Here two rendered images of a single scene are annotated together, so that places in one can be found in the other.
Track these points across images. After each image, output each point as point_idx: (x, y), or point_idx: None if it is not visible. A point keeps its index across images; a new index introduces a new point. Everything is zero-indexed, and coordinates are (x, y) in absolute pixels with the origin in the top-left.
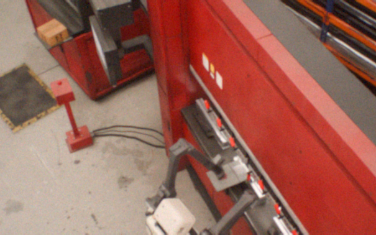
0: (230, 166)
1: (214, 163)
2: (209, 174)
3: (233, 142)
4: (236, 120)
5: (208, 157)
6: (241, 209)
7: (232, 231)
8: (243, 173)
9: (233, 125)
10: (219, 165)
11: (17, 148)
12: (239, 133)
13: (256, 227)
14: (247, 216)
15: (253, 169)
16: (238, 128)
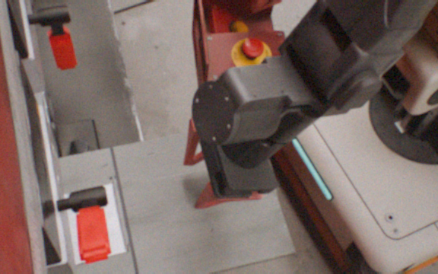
0: (134, 262)
1: (286, 67)
2: (274, 234)
3: (83, 219)
4: None
5: (341, 66)
6: None
7: (204, 40)
8: (67, 196)
9: (20, 224)
10: (229, 170)
11: None
12: (7, 104)
13: (102, 9)
14: (123, 61)
15: (19, 3)
16: None
